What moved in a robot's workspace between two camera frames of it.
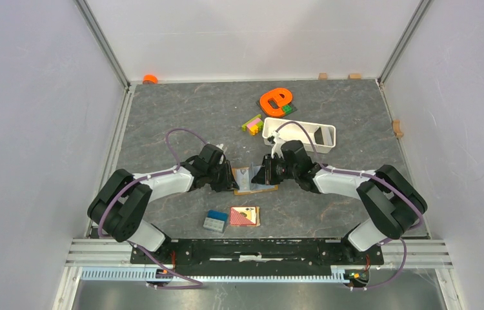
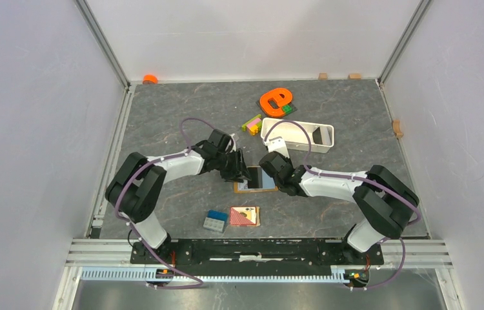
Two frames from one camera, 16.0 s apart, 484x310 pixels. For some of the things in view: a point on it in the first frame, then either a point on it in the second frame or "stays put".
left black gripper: (228, 183) → (239, 171)
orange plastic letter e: (272, 102) stays put
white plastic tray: (323, 135) stays put
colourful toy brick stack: (253, 126) stays put
